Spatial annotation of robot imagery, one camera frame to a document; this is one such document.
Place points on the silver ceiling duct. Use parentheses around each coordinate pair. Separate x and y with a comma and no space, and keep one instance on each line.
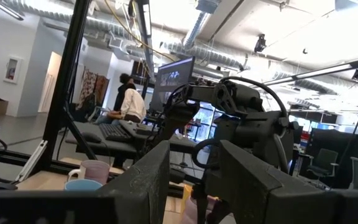
(194,31)

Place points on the black ceiling camera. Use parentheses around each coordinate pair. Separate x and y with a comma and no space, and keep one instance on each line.
(260,43)

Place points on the black keyboard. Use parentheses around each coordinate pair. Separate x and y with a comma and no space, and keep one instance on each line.
(113,132)

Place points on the person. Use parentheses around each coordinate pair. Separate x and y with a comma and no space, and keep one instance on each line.
(134,104)

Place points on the lavender ribbed mug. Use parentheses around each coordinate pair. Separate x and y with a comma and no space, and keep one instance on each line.
(190,214)

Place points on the black computer mouse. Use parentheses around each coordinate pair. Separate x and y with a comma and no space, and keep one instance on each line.
(91,137)

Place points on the white aluminium bar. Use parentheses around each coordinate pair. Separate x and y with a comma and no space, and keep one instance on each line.
(31,161)

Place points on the black desk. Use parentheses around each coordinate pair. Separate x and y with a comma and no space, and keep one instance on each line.
(104,148)

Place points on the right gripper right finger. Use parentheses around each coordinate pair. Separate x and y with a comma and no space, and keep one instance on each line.
(253,199)

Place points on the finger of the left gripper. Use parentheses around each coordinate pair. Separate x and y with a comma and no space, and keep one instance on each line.
(182,121)
(259,137)

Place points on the black computer monitor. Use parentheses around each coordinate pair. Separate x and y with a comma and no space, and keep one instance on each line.
(172,77)

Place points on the white wall cabinet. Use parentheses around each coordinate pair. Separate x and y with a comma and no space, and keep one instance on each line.
(12,70)

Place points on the blue mug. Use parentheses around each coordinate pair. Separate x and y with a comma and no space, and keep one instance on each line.
(82,185)

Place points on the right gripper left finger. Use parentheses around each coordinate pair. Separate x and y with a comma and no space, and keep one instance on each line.
(145,186)

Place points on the ceiling strip light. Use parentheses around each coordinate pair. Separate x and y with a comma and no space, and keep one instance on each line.
(5,9)

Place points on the patterned hanging cloth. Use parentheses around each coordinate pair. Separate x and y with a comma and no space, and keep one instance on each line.
(87,84)

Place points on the brown hanging cloth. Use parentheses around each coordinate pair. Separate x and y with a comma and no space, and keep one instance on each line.
(102,88)

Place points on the dark office chair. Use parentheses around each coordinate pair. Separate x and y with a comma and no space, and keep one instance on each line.
(325,161)

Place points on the yellow mug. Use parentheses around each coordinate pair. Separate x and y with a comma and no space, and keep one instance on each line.
(186,196)

